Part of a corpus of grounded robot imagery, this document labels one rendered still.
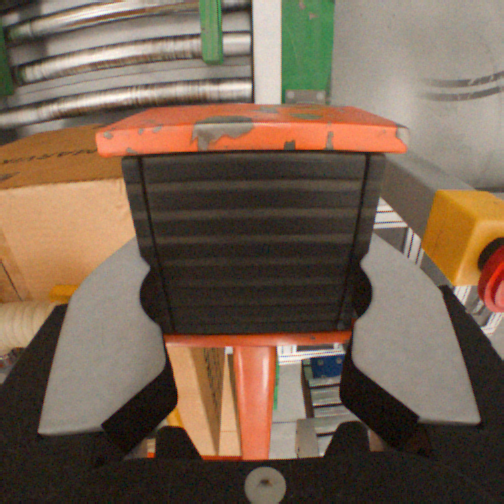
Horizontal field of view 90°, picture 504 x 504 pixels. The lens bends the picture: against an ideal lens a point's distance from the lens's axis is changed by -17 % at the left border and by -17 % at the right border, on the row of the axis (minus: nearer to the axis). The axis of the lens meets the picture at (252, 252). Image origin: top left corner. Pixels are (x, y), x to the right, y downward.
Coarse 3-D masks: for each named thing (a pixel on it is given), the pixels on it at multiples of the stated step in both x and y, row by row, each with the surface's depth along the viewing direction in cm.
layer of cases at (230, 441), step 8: (232, 360) 118; (224, 368) 101; (232, 368) 116; (224, 376) 103; (232, 376) 115; (224, 384) 106; (232, 384) 113; (224, 392) 109; (232, 392) 111; (224, 400) 112; (232, 400) 113; (224, 408) 116; (232, 408) 116; (224, 416) 120; (232, 416) 120; (224, 424) 124; (232, 424) 124; (224, 432) 128; (232, 432) 128; (224, 440) 133; (232, 440) 133; (240, 440) 150; (224, 448) 139; (232, 448) 139; (240, 448) 147
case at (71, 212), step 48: (48, 144) 41; (96, 144) 37; (0, 192) 24; (48, 192) 24; (96, 192) 24; (0, 240) 26; (48, 240) 26; (96, 240) 27; (0, 288) 30; (48, 288) 30; (192, 384) 39; (192, 432) 47
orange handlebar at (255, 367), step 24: (240, 360) 14; (264, 360) 14; (240, 384) 16; (264, 384) 15; (240, 408) 17; (264, 408) 17; (240, 432) 19; (264, 432) 19; (216, 456) 26; (240, 456) 26; (264, 456) 21
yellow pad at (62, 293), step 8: (56, 288) 29; (64, 288) 29; (72, 288) 29; (56, 296) 28; (64, 296) 28; (176, 408) 41; (168, 416) 40; (176, 416) 41; (160, 424) 41; (168, 424) 41; (176, 424) 42; (152, 432) 43
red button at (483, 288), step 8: (496, 240) 21; (488, 248) 21; (496, 248) 21; (480, 256) 22; (488, 256) 21; (496, 256) 19; (480, 264) 22; (488, 264) 19; (496, 264) 19; (488, 272) 19; (496, 272) 19; (480, 280) 20; (488, 280) 19; (496, 280) 19; (480, 288) 20; (488, 288) 20; (496, 288) 19; (480, 296) 21; (488, 296) 20; (496, 296) 19; (488, 304) 20; (496, 304) 20; (496, 312) 21
